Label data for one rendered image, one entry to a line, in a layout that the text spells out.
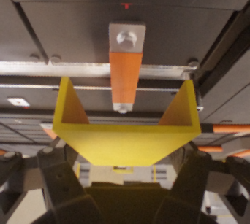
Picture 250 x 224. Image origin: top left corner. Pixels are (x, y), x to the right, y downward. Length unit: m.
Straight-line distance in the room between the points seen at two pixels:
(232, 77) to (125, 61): 0.09
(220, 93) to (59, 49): 0.16
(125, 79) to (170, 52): 0.05
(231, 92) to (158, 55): 0.09
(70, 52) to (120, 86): 0.06
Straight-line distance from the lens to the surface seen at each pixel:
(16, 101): 0.28
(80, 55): 0.17
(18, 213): 4.95
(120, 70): 0.17
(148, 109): 0.27
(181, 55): 0.17
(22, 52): 0.18
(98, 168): 4.55
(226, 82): 0.19
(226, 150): 0.49
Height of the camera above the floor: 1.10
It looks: 26 degrees down
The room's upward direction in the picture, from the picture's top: 179 degrees counter-clockwise
